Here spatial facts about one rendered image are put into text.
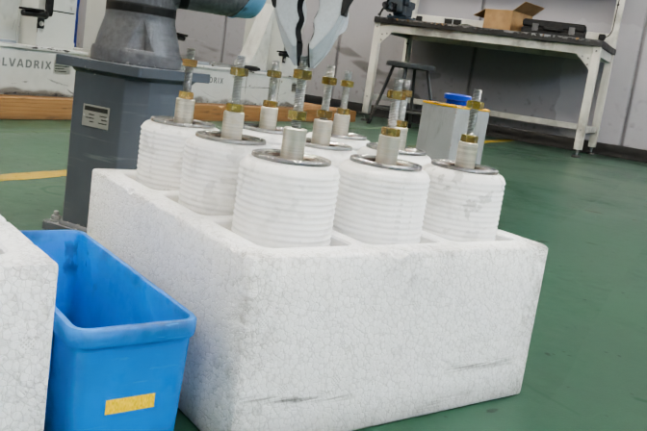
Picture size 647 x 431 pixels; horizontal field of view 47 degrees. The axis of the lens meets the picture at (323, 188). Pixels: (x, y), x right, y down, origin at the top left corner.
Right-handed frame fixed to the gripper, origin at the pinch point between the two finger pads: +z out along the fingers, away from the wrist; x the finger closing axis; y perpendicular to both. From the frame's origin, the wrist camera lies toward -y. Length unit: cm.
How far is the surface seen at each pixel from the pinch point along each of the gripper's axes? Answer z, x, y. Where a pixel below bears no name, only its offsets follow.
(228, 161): 11.7, 7.5, 3.4
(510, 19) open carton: -50, 16, 485
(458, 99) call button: 2.9, -9.6, 42.9
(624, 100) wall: -6, -71, 520
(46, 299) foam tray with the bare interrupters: 19.7, 8.6, -22.6
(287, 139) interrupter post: 8.1, 0.3, -0.4
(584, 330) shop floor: 35, -33, 53
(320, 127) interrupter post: 7.9, 2.2, 16.1
